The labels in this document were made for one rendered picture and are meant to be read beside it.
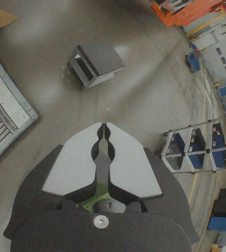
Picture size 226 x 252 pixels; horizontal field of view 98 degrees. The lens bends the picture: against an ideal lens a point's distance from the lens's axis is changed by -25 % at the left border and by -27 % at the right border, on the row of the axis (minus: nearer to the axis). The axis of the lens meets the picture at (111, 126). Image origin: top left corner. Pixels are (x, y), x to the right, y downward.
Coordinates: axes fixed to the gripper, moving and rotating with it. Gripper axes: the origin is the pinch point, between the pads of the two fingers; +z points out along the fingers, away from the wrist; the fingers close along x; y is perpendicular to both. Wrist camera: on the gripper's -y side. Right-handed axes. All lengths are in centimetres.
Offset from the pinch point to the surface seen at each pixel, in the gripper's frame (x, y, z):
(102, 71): -3, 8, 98
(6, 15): -129, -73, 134
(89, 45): -17, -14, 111
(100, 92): -5, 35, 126
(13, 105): -69, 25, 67
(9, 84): -78, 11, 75
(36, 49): -74, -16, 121
